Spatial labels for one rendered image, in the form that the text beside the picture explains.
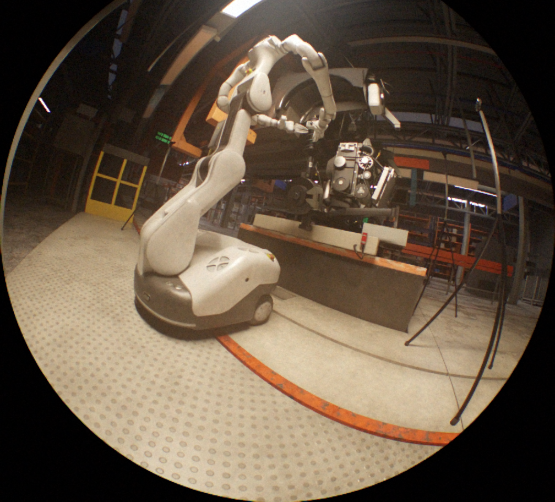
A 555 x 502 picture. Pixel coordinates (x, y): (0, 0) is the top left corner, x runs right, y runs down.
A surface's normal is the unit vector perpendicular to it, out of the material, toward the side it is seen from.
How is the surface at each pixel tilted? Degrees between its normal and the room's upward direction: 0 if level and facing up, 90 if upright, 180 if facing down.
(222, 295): 90
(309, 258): 90
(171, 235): 90
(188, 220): 90
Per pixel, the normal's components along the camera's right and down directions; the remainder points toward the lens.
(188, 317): 0.49, 0.09
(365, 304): -0.59, -0.18
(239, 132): 0.74, 0.16
